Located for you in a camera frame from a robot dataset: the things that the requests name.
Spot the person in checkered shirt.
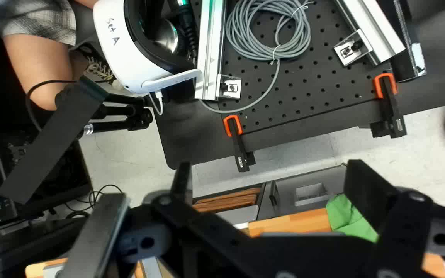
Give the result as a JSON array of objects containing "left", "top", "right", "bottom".
[{"left": 0, "top": 0, "right": 79, "bottom": 50}]

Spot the green towel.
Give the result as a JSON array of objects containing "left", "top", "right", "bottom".
[{"left": 324, "top": 193, "right": 381, "bottom": 244}]

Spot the bare person forearm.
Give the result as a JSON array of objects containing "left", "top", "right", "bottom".
[{"left": 3, "top": 34, "right": 77, "bottom": 113}]

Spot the grey coiled cable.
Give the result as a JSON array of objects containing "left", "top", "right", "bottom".
[{"left": 199, "top": 0, "right": 313, "bottom": 116}]

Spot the thin black cable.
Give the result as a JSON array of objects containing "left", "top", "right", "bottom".
[{"left": 25, "top": 77, "right": 82, "bottom": 136}]

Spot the white base cabinet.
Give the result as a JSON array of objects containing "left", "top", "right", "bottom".
[{"left": 190, "top": 162, "right": 349, "bottom": 229}]

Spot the black perforated breadboard table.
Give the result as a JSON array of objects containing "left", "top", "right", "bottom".
[{"left": 157, "top": 0, "right": 445, "bottom": 170}]

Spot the aluminium extrusion rail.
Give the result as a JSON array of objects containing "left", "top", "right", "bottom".
[
  {"left": 335, "top": 0, "right": 408, "bottom": 67},
  {"left": 193, "top": 0, "right": 228, "bottom": 102}
]

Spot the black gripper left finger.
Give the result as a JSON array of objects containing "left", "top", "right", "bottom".
[{"left": 171, "top": 161, "right": 194, "bottom": 207}]

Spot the aluminium corner bracket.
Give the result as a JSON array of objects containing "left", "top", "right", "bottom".
[
  {"left": 332, "top": 30, "right": 374, "bottom": 68},
  {"left": 216, "top": 74, "right": 244, "bottom": 101}
]

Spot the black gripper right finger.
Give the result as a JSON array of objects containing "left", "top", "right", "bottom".
[{"left": 344, "top": 159, "right": 405, "bottom": 244}]

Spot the orange and black bar clamp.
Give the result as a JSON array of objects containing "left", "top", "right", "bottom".
[
  {"left": 369, "top": 71, "right": 408, "bottom": 139},
  {"left": 221, "top": 113, "right": 258, "bottom": 173}
]

